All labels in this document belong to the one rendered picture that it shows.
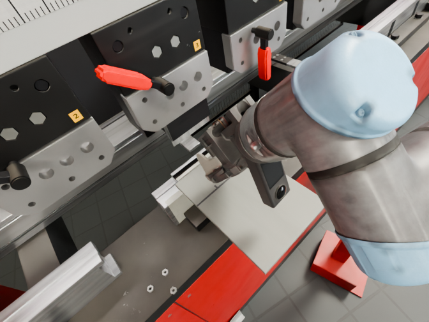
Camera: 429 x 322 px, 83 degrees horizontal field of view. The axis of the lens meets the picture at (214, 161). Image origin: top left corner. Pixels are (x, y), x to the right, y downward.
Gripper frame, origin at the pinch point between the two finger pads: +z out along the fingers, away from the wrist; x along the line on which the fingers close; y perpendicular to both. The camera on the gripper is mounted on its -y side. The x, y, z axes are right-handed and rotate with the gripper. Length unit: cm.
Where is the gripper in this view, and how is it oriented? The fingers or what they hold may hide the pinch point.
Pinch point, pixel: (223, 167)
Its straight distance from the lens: 49.0
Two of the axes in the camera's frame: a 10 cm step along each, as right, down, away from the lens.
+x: -7.3, 6.0, -3.2
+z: -2.9, 1.5, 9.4
